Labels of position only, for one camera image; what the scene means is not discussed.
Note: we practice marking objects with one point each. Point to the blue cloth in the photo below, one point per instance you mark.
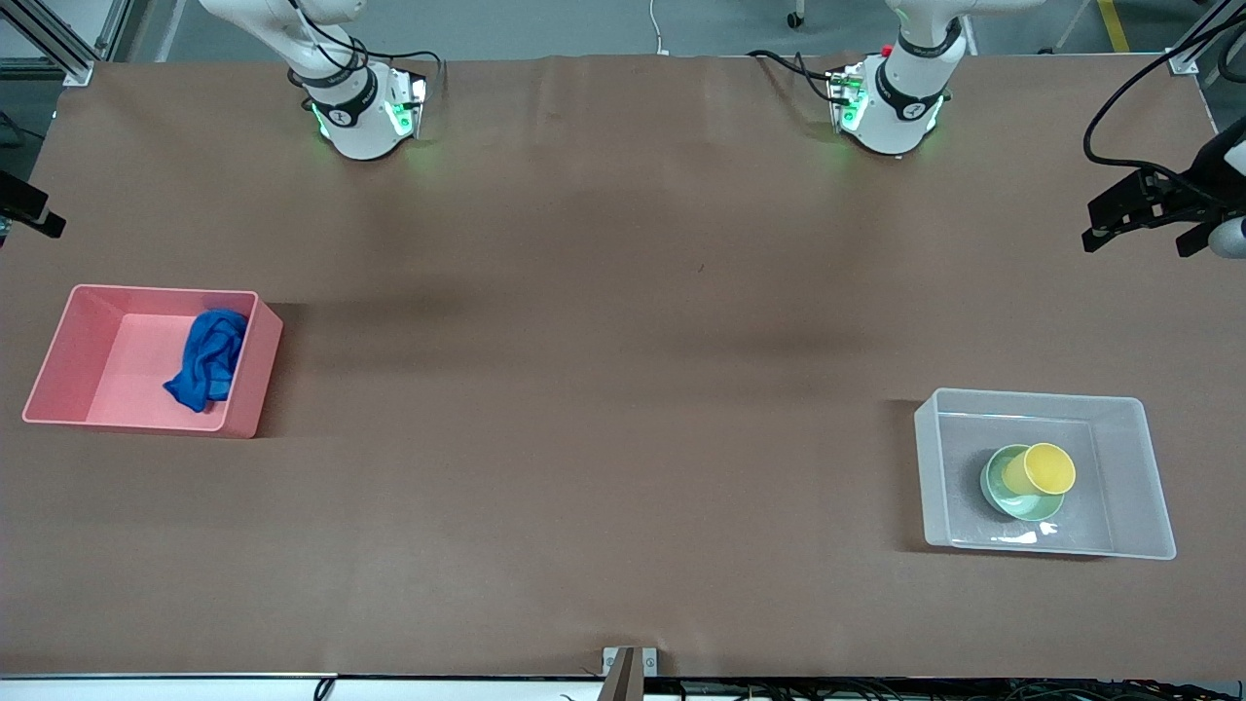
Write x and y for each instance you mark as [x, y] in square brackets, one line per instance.
[209, 360]

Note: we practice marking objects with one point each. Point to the yellow plastic cup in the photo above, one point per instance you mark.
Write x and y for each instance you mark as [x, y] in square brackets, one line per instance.
[1046, 469]

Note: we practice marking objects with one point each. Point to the pink plastic bin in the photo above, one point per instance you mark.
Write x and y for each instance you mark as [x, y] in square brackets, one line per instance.
[117, 370]

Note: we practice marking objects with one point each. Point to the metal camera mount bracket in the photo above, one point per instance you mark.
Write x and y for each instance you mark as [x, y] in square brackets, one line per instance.
[630, 672]

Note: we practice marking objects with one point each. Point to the mint green bowl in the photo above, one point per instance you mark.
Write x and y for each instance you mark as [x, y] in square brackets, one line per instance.
[1017, 506]

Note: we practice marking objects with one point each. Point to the aluminium frame profile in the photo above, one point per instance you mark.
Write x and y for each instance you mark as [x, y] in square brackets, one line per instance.
[58, 44]
[1192, 49]

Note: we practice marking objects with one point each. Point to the clear plastic bin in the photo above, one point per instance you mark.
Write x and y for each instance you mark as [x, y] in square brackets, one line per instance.
[1129, 428]

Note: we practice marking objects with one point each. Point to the brown table cover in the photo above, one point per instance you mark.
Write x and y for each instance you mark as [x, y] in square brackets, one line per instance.
[623, 292]

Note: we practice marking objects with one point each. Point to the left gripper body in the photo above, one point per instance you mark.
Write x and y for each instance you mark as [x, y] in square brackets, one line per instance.
[1193, 199]

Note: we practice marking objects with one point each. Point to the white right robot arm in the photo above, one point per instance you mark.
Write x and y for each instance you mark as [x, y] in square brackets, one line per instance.
[355, 127]

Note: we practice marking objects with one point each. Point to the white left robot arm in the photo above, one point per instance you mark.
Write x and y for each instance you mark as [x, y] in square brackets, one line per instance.
[891, 122]

